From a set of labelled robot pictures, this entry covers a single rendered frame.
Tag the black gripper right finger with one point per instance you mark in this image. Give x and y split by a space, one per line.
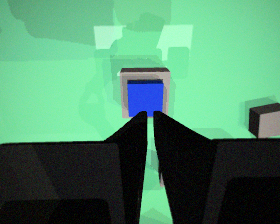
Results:
196 169

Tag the blue button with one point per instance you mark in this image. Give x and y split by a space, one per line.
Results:
144 89

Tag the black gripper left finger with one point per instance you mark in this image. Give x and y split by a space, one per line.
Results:
112 170

